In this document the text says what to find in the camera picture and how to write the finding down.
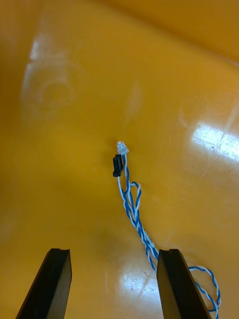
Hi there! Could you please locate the yellow-orange plastic bin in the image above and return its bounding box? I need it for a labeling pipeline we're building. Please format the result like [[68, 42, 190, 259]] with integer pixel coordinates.
[[0, 0, 239, 319]]

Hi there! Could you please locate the blue-white twisted wire harness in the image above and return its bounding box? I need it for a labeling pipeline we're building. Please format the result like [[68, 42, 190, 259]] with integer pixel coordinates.
[[112, 141, 222, 319]]

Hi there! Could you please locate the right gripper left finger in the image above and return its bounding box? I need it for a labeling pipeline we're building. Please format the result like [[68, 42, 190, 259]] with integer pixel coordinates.
[[16, 248, 73, 319]]

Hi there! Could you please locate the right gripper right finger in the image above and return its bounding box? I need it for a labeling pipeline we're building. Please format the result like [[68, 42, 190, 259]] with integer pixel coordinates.
[[156, 248, 213, 319]]

